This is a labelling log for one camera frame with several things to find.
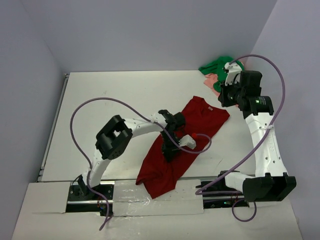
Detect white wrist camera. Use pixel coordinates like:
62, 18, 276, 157
178, 134, 197, 150
223, 62, 243, 86

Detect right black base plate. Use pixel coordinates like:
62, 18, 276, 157
202, 181, 250, 209

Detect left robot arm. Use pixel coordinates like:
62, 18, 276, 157
77, 109, 186, 200

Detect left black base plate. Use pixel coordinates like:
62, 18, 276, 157
65, 181, 115, 217

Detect green t-shirt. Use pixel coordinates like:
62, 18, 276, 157
198, 56, 234, 93

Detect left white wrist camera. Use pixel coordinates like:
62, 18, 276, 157
178, 134, 197, 150

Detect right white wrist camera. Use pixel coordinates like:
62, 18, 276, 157
223, 62, 243, 86

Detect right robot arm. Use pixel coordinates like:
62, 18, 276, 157
217, 70, 297, 202

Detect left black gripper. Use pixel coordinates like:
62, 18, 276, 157
159, 130, 183, 162

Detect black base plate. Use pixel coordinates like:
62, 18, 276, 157
202, 181, 250, 209
65, 181, 115, 217

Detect pink t-shirt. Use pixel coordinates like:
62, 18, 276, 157
203, 73, 220, 97

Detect silver taped cover panel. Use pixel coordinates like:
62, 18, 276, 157
112, 179, 204, 217

